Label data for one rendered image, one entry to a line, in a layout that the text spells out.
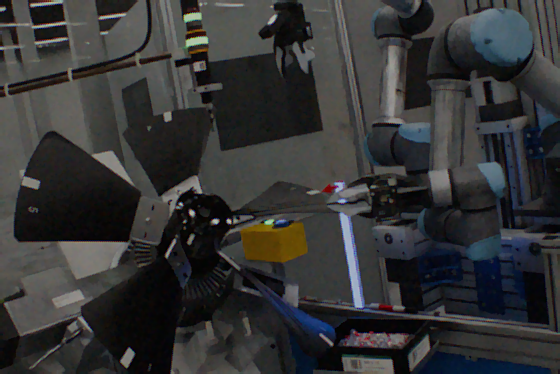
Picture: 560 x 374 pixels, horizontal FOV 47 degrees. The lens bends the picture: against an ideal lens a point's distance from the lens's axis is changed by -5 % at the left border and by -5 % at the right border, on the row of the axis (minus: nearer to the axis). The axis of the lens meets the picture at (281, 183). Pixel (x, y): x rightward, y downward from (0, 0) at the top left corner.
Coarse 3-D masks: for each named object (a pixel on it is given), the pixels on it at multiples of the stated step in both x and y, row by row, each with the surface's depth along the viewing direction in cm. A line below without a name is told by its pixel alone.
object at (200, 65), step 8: (192, 56) 135; (200, 56) 134; (208, 56) 136; (200, 64) 134; (208, 64) 135; (200, 72) 134; (208, 72) 135; (200, 80) 135; (208, 80) 135; (200, 96) 136; (208, 96) 136
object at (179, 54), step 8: (184, 48) 135; (176, 56) 135; (184, 56) 135; (176, 64) 135; (184, 64) 134; (192, 64) 137; (184, 72) 135; (192, 72) 136; (192, 80) 135; (192, 88) 134; (200, 88) 133; (208, 88) 133; (216, 88) 134
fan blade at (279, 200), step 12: (264, 192) 157; (276, 192) 155; (288, 192) 155; (300, 192) 154; (252, 204) 149; (264, 204) 146; (276, 204) 145; (288, 204) 145; (300, 204) 146; (312, 204) 147; (324, 204) 148
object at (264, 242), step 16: (256, 224) 192; (272, 224) 188; (288, 224) 182; (256, 240) 185; (272, 240) 180; (288, 240) 180; (304, 240) 184; (256, 256) 186; (272, 256) 181; (288, 256) 180
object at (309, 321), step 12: (252, 276) 127; (264, 288) 126; (276, 300) 125; (288, 312) 124; (300, 312) 133; (288, 324) 120; (300, 324) 123; (312, 324) 129; (324, 324) 137; (300, 336) 119; (312, 336) 123; (312, 348) 119; (324, 348) 122
